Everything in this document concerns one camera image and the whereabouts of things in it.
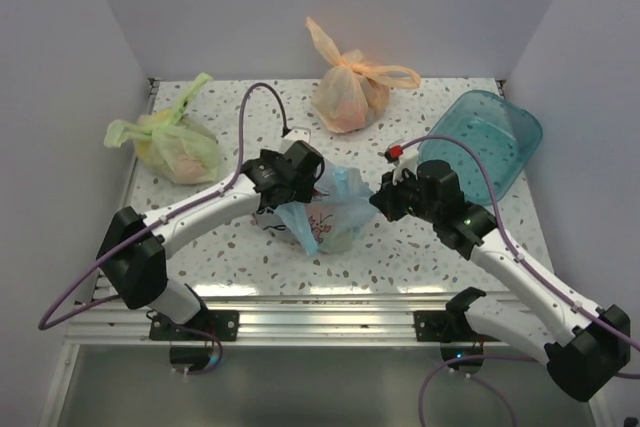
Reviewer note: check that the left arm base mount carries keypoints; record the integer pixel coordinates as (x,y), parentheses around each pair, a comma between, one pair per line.
(222,324)

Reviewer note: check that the blue plastic bag with fruit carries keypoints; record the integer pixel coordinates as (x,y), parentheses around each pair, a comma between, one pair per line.
(332,221)

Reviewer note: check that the green plastic bag with fruit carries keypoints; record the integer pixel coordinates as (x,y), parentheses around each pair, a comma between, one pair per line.
(170,143)

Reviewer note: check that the aluminium front rail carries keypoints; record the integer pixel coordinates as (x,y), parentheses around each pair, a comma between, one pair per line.
(299,321)

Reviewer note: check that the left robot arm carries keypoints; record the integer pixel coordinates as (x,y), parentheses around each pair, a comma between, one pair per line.
(136,247)

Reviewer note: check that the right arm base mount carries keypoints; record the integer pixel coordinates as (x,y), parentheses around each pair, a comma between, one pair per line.
(449,324)

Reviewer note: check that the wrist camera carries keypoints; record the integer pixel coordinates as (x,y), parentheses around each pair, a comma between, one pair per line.
(294,135)
(404,159)

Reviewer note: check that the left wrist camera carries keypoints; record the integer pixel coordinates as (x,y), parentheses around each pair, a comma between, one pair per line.
(294,135)

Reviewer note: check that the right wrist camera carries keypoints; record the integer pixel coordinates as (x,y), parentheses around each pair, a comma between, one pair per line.
(404,159)

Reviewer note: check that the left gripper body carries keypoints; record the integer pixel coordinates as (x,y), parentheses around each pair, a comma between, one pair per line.
(302,191)

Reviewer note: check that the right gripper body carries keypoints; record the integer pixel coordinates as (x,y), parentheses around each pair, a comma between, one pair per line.
(403,196)

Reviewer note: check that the orange plastic bag with fruit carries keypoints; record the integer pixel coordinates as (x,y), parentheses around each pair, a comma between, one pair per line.
(355,92)

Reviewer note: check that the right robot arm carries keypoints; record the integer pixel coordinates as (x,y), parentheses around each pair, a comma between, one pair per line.
(581,344)

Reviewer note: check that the teal transparent plastic basin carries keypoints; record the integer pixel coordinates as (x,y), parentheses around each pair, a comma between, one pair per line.
(502,137)

